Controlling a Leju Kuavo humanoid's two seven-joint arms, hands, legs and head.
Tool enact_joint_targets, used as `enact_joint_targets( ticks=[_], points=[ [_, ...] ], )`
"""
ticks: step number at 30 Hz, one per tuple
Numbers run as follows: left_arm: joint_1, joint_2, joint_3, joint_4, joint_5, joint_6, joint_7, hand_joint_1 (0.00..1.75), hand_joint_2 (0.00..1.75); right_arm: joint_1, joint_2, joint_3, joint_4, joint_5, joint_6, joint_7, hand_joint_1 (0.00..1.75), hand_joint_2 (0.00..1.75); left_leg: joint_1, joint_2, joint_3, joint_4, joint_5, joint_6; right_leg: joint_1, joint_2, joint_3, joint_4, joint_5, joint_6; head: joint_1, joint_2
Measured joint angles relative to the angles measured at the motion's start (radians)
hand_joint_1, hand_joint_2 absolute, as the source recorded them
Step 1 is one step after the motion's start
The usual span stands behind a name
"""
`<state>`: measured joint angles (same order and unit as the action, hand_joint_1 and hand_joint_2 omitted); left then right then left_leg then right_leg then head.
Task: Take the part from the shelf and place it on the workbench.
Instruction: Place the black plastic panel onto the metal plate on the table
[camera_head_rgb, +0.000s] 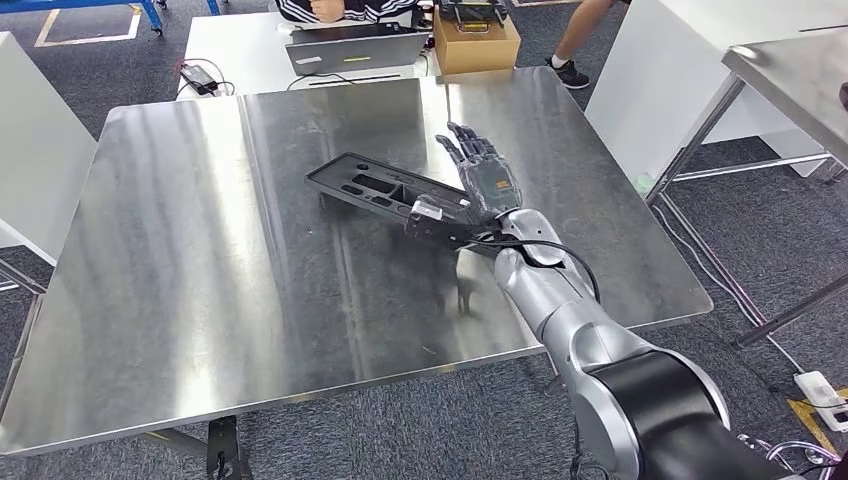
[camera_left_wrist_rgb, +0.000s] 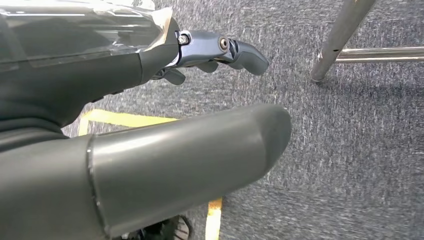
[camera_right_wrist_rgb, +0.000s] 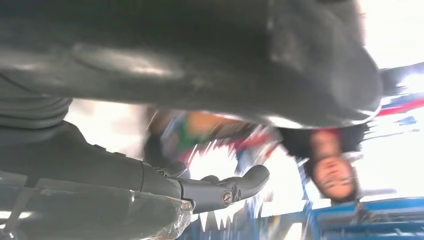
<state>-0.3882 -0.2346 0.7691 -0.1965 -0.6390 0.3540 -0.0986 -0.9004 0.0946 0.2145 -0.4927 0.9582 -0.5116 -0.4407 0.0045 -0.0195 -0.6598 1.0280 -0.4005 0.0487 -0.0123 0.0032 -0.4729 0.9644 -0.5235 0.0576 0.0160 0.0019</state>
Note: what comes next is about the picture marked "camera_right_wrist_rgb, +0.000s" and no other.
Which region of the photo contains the person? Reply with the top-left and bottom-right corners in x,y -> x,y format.
279,124 -> 370,205

